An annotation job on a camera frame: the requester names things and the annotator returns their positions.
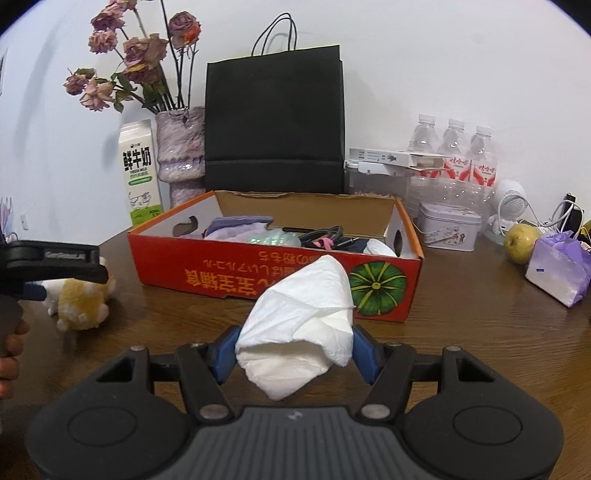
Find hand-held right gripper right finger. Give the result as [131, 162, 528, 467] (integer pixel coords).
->
[352, 323, 498, 422]

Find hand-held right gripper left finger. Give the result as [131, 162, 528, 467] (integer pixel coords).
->
[96, 325, 242, 422]

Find white yellow plush toy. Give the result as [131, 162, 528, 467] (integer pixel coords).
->
[44, 256, 116, 331]

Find red cardboard box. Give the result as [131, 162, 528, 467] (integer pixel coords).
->
[127, 190, 424, 324]

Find white tissue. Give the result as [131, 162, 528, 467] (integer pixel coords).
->
[235, 267, 356, 401]

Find white round cap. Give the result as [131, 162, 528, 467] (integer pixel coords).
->
[364, 237, 399, 258]

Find navy zip case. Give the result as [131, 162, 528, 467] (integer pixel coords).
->
[342, 237, 386, 254]

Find fluffy purple headband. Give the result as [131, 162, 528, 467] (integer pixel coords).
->
[203, 223, 274, 243]

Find iridescent plastic bag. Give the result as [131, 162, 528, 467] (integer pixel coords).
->
[247, 231, 303, 248]

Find black braided cable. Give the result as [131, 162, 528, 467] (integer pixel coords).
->
[281, 225, 359, 251]

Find purple knit pouch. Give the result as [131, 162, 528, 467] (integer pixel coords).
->
[205, 215, 274, 230]

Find person's left hand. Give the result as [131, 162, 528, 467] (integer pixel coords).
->
[0, 318, 31, 400]

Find white green milk carton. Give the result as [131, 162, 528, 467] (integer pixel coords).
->
[119, 119, 164, 227]

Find white printed tin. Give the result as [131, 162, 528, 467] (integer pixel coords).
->
[412, 202, 481, 253]

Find purple mottled vase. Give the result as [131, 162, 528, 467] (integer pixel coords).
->
[154, 106, 206, 210]

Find clear plastic container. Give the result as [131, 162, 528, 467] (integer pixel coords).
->
[344, 159, 415, 202]

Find yellow green pear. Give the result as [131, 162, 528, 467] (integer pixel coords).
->
[503, 224, 542, 265]

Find white flat carton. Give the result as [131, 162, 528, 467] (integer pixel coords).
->
[348, 148, 446, 169]

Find small white fan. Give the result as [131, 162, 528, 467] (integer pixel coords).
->
[482, 179, 530, 244]

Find purple tissue pack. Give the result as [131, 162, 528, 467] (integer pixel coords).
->
[525, 232, 591, 308]

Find dried rose bouquet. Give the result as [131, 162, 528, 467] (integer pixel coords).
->
[64, 0, 204, 114]

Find clear water bottle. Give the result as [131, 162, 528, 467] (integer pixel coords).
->
[438, 119, 468, 206]
[467, 126, 498, 210]
[407, 114, 440, 204]

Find black paper bag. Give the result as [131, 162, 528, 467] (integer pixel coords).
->
[204, 13, 346, 195]

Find black upright device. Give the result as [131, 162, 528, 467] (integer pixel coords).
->
[561, 194, 583, 228]

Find purple flower wall sticker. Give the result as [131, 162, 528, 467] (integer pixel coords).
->
[0, 196, 16, 241]

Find white charging cable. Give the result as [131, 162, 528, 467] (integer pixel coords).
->
[522, 198, 579, 232]

